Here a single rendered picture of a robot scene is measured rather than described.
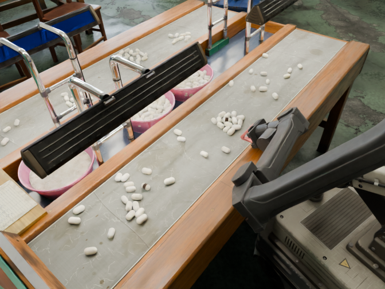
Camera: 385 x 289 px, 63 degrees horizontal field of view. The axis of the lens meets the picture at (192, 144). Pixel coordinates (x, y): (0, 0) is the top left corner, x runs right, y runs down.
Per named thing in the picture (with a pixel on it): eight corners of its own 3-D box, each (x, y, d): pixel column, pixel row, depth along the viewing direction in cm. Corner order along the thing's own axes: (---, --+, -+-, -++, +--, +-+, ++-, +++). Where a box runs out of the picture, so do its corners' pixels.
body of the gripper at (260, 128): (244, 133, 108) (260, 129, 102) (259, 118, 114) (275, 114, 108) (254, 149, 110) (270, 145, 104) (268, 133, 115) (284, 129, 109)
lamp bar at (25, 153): (208, 64, 104) (208, 43, 99) (42, 180, 71) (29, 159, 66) (189, 57, 108) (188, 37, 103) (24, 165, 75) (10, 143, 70)
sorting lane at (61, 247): (345, 46, 174) (346, 42, 172) (71, 336, 77) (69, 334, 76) (295, 32, 188) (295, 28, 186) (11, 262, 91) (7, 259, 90)
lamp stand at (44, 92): (104, 128, 139) (73, 31, 108) (66, 154, 128) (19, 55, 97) (78, 112, 148) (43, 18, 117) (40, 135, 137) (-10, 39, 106)
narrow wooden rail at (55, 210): (293, 42, 192) (296, 24, 184) (20, 272, 96) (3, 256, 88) (285, 40, 195) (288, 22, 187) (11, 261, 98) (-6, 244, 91)
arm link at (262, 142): (310, 127, 97) (294, 105, 97) (294, 148, 91) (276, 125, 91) (283, 139, 108) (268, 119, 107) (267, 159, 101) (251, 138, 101)
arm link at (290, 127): (275, 213, 67) (243, 175, 66) (256, 220, 71) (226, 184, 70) (315, 125, 98) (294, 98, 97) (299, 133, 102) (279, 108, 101)
